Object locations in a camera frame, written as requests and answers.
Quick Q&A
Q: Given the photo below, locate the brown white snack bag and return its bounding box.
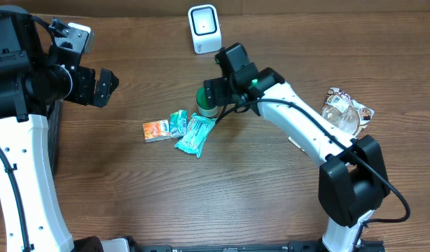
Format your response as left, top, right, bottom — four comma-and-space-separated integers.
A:
288, 87, 375, 155

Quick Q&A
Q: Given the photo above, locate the teal wet wipes pack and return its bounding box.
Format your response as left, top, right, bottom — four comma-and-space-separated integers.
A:
174, 113, 216, 158

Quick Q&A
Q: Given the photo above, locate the round can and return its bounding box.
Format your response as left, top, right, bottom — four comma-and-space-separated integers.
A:
196, 87, 218, 118

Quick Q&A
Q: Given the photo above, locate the small green white packet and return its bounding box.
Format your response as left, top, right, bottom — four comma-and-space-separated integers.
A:
169, 110, 188, 139

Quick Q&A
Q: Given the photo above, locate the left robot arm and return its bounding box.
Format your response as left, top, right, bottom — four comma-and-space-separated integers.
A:
0, 6, 129, 252

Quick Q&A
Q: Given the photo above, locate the grey plastic mesh basket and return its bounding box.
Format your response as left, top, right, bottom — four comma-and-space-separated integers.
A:
0, 5, 63, 178

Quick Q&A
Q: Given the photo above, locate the white barcode scanner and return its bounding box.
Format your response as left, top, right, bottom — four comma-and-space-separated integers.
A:
188, 4, 222, 55

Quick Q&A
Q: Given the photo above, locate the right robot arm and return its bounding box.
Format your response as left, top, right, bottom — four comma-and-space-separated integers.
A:
204, 43, 390, 251

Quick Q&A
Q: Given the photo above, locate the orange packet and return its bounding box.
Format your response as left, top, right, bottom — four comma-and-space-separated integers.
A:
143, 120, 171, 142

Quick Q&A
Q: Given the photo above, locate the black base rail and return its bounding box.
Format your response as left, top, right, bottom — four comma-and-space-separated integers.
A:
73, 235, 386, 252

